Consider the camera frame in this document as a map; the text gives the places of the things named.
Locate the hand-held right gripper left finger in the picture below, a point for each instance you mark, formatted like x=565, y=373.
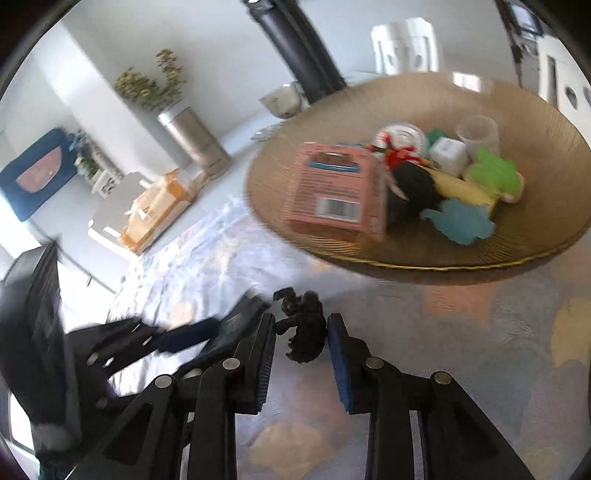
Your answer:
x=265, y=364

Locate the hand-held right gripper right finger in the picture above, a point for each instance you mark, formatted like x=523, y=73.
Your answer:
x=339, y=364

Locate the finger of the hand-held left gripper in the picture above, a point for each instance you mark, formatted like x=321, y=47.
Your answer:
x=184, y=337

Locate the black rectangular box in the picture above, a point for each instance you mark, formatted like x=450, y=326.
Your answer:
x=231, y=323

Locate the black monster figure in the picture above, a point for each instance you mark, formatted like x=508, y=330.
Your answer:
x=307, y=327

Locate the pink card box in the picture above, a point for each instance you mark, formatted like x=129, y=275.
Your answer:
x=332, y=184

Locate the light blue translucent figure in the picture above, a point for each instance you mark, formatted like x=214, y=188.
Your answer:
x=461, y=221

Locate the black-headed white-bodied figurine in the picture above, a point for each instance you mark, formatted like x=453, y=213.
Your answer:
x=415, y=187

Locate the brown ribbed glass bowl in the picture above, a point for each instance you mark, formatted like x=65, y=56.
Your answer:
x=531, y=240

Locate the white cube charger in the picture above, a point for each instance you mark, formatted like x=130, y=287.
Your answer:
x=448, y=154

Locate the green translucent figure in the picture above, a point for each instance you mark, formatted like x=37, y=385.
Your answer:
x=491, y=170

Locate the teal translucent figure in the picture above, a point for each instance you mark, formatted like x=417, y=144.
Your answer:
x=435, y=135

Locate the clear plastic cup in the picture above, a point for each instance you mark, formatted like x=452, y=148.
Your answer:
x=478, y=134

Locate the leaf patterned tablecloth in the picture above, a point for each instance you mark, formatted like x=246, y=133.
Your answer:
x=461, y=332

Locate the white chair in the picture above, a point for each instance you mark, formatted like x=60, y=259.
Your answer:
x=406, y=44
x=104, y=224
x=565, y=74

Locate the orange tissue pack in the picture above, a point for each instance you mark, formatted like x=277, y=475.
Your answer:
x=157, y=207

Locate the white carved shelf with flowers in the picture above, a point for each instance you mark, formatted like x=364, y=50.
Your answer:
x=104, y=177

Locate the gold thermos flask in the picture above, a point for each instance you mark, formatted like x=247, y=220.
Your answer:
x=194, y=134

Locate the glass vase with flowers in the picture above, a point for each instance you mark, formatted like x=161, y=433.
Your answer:
x=147, y=87

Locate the metal cup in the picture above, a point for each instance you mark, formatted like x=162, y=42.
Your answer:
x=281, y=99

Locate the black thermos flask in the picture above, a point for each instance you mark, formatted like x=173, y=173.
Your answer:
x=300, y=50

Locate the blue wall poster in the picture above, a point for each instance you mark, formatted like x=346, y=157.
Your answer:
x=32, y=175

